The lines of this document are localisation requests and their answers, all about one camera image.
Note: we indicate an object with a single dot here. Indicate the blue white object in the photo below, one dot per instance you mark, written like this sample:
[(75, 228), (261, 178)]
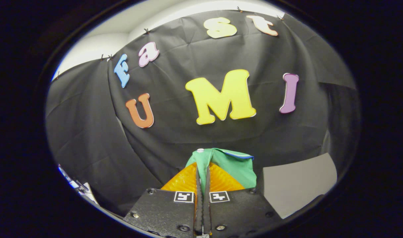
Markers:
[(80, 190)]

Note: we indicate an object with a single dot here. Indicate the beige cabinet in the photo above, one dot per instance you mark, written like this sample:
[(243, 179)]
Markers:
[(297, 185)]

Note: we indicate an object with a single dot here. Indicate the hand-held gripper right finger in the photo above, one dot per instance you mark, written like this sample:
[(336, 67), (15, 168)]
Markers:
[(237, 211)]

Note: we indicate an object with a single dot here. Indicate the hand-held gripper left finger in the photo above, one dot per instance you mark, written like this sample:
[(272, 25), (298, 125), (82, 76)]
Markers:
[(165, 211)]

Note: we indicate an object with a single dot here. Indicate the green shirt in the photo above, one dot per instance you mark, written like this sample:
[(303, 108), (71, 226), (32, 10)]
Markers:
[(234, 165)]

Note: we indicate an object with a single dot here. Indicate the black backdrop cloth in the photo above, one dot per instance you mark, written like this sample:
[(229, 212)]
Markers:
[(188, 138)]

